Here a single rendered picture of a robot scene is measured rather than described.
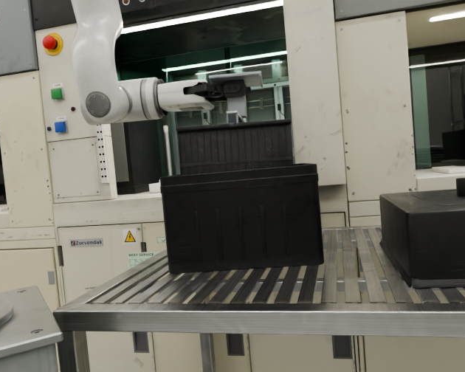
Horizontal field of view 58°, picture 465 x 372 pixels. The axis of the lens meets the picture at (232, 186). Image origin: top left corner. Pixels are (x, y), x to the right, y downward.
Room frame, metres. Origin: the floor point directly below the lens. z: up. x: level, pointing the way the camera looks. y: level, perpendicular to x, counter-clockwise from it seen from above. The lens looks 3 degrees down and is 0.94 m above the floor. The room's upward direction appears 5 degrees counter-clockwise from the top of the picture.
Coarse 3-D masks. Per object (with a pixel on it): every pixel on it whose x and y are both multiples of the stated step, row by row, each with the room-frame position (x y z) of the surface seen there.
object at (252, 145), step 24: (240, 120) 0.84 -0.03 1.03; (288, 120) 0.73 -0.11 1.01; (192, 144) 0.76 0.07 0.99; (216, 144) 0.75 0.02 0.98; (240, 144) 0.75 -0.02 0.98; (264, 144) 0.75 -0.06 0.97; (288, 144) 0.74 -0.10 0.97; (192, 168) 0.76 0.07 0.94; (216, 168) 0.75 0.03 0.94; (240, 168) 0.75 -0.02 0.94
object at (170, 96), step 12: (156, 84) 0.84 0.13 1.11; (168, 84) 0.82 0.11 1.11; (180, 84) 0.82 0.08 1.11; (192, 84) 0.81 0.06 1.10; (156, 96) 0.83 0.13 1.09; (168, 96) 0.82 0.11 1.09; (180, 96) 0.82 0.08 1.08; (192, 96) 0.81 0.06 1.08; (168, 108) 0.85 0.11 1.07; (180, 108) 0.85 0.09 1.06; (192, 108) 0.86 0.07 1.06; (204, 108) 0.88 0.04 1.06
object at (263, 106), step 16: (64, 96) 1.28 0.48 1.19; (256, 96) 2.04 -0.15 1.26; (272, 96) 2.03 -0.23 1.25; (288, 96) 1.99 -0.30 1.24; (176, 112) 2.15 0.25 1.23; (192, 112) 2.12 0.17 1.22; (208, 112) 2.04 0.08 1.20; (224, 112) 2.09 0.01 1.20; (256, 112) 2.05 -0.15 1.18; (272, 112) 2.03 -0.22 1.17; (288, 112) 2.01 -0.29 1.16; (176, 144) 2.09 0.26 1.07; (176, 160) 2.09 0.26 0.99; (112, 224) 1.26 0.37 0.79; (128, 256) 1.24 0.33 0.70; (144, 256) 1.22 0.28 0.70
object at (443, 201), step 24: (408, 192) 0.81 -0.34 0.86; (432, 192) 0.77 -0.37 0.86; (456, 192) 0.73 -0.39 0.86; (384, 216) 0.76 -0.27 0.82; (408, 216) 0.55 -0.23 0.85; (432, 216) 0.54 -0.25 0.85; (456, 216) 0.53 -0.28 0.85; (384, 240) 0.79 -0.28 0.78; (408, 240) 0.56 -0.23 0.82; (432, 240) 0.54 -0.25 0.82; (456, 240) 0.54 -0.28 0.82; (408, 264) 0.56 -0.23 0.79; (432, 264) 0.54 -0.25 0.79; (456, 264) 0.54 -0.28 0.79
